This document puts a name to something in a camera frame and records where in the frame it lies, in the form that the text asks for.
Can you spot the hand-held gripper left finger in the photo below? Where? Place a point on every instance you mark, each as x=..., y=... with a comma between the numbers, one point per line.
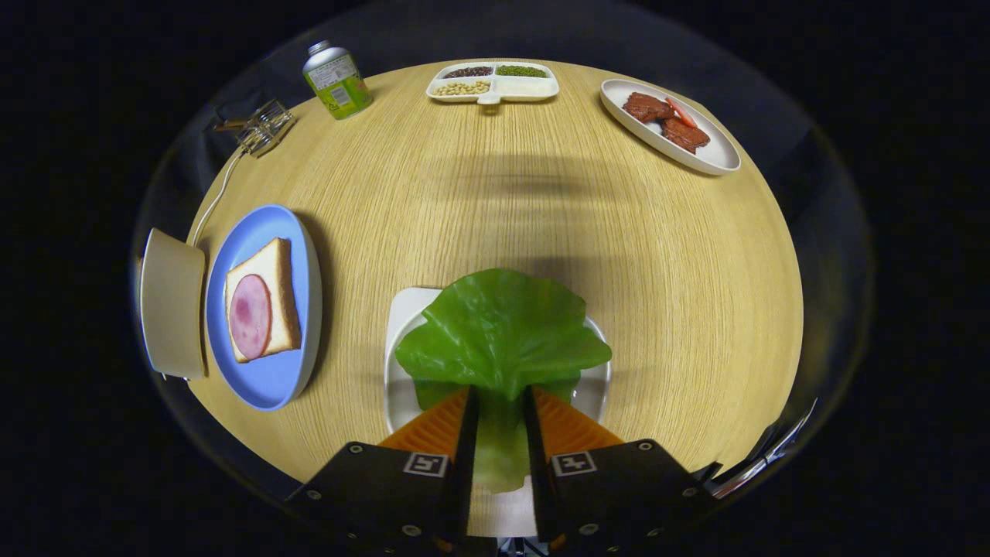
x=464, y=464

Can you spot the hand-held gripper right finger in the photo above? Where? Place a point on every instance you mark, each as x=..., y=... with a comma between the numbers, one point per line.
x=539, y=464

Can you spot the green lettuce leaf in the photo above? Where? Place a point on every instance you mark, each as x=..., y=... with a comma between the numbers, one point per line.
x=503, y=333

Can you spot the white square plate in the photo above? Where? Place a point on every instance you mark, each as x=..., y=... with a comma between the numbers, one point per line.
x=398, y=394

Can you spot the blue round plate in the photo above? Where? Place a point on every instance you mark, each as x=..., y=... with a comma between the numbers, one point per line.
x=271, y=379

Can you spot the white bread slice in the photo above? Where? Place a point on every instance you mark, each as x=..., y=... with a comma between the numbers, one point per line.
x=282, y=271

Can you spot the cream toaster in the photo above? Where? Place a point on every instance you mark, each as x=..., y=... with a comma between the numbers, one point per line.
x=174, y=305

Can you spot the white oval plate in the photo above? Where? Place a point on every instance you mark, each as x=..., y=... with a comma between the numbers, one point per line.
x=711, y=155

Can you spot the dark red meat slice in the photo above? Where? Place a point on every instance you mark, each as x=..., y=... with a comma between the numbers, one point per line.
x=646, y=108
x=687, y=137

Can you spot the pile of pale soybeans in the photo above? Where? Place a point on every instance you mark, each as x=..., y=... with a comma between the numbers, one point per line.
x=462, y=88

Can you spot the white divided dish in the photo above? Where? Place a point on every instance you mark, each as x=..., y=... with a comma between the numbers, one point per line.
x=526, y=87

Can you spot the pink sausage strip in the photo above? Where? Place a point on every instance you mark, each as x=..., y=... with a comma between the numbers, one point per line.
x=682, y=113

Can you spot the pile of black beans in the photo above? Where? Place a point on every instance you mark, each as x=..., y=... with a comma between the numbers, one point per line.
x=468, y=72

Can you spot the pile of green beans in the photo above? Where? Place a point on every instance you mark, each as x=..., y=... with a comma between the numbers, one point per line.
x=521, y=71

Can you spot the silver bottle with green label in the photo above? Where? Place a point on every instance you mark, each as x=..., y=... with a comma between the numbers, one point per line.
x=336, y=81

